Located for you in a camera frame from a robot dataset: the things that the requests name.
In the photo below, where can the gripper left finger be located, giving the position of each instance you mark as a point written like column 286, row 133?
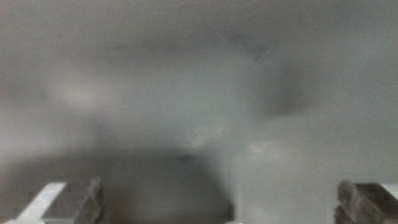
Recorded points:
column 66, row 204

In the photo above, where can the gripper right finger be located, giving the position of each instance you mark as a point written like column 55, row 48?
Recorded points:
column 366, row 204

